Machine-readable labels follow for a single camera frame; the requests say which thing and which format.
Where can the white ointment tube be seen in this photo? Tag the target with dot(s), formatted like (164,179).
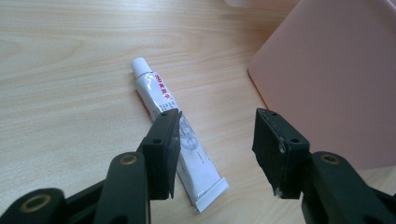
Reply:
(174,124)

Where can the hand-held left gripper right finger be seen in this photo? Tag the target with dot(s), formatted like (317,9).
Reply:
(280,149)

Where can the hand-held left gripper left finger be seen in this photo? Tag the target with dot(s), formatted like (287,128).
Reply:
(158,155)

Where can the pink plastic box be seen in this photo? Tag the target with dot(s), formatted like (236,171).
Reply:
(330,77)

